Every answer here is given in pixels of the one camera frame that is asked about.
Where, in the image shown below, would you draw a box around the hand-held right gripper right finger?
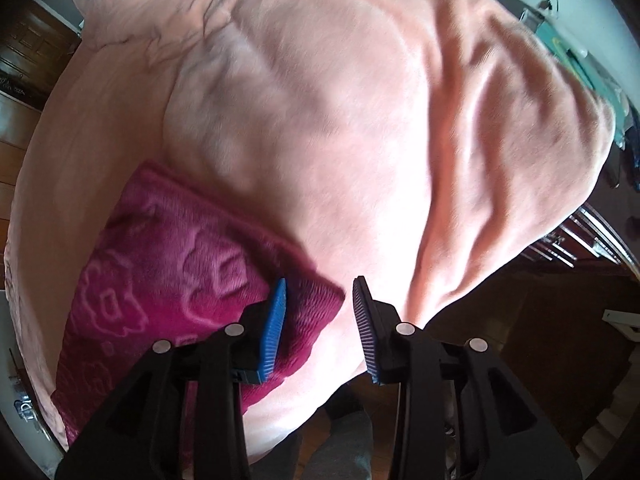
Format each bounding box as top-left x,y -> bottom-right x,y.
352,276 -> 583,480

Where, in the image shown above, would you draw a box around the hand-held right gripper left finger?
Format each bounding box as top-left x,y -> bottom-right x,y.
55,277 -> 289,480

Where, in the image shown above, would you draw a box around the magenta fleece pants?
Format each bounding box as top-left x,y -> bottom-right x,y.
52,160 -> 347,466

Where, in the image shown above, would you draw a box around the person's right black shoe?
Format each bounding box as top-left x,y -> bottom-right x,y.
322,385 -> 368,418

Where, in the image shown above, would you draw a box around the person's right leg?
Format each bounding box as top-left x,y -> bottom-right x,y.
302,412 -> 376,480

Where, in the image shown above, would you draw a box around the pink fleece blanket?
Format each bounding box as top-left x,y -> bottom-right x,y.
5,0 -> 617,468

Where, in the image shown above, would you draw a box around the chrome metal rack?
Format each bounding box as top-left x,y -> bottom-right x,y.
525,205 -> 640,281

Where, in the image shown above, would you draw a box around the teal cloth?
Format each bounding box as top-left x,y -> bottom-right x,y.
537,20 -> 632,126

